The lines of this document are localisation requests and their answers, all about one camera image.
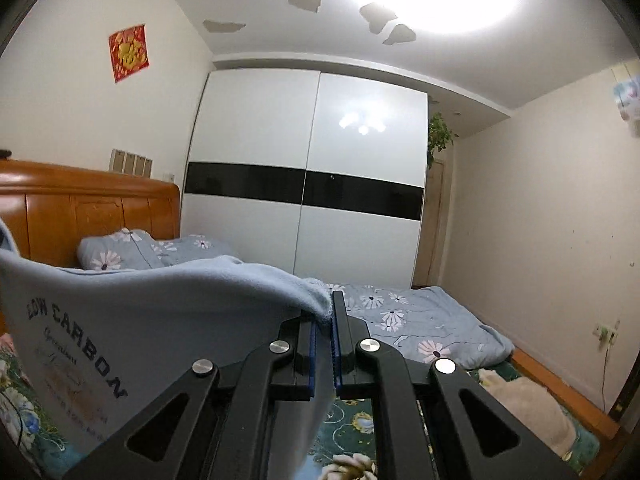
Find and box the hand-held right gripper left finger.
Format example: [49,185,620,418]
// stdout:
[65,310,317,480]

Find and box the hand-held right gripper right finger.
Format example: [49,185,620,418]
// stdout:
[331,290,581,480]

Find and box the light blue printed sweatshirt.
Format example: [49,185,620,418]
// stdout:
[0,217,334,480]

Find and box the green floral bed sheet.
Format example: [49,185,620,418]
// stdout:
[0,332,601,480]

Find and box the light blue floral quilt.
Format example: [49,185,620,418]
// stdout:
[329,282,516,368]

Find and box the light blue floral pillow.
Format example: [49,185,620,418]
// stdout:
[77,228,167,272]
[159,234,242,267]

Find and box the cream fluffy cloth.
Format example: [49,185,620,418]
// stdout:
[479,370,579,461]

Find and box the white wardrobe with black band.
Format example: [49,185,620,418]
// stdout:
[180,57,430,291]

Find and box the green potted plant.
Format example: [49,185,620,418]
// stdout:
[427,112,459,171]

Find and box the beige panelled holder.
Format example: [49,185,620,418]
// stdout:
[109,148,153,177]

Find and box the wooden bed headboard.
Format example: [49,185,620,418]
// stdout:
[0,159,181,269]

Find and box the wooden bed frame rail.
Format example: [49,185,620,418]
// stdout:
[509,347,622,442]

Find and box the thin charger cable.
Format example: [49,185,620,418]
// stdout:
[599,345,614,415]

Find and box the wall socket with plug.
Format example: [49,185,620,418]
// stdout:
[592,321,621,349]

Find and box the red paper wall decoration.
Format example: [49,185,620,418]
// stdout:
[108,23,151,84]

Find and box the wall poster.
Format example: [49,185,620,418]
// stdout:
[612,76,640,137]

